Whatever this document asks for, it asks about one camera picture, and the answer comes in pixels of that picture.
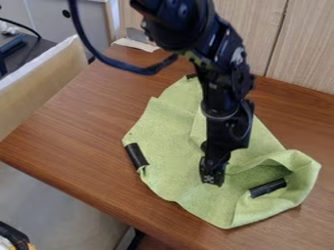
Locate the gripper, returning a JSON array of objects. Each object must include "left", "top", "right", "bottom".
[{"left": 198, "top": 99, "right": 256, "bottom": 188}]

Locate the cardboard box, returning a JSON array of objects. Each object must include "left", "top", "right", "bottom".
[{"left": 0, "top": 33, "right": 92, "bottom": 142}]

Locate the black cable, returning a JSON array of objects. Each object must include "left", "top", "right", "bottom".
[{"left": 67, "top": 0, "right": 181, "bottom": 76}]

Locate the white paper sheet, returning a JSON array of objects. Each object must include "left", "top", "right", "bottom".
[{"left": 110, "top": 37, "right": 162, "bottom": 54}]

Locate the green cloth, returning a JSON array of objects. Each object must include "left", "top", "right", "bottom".
[{"left": 121, "top": 73, "right": 324, "bottom": 230}]

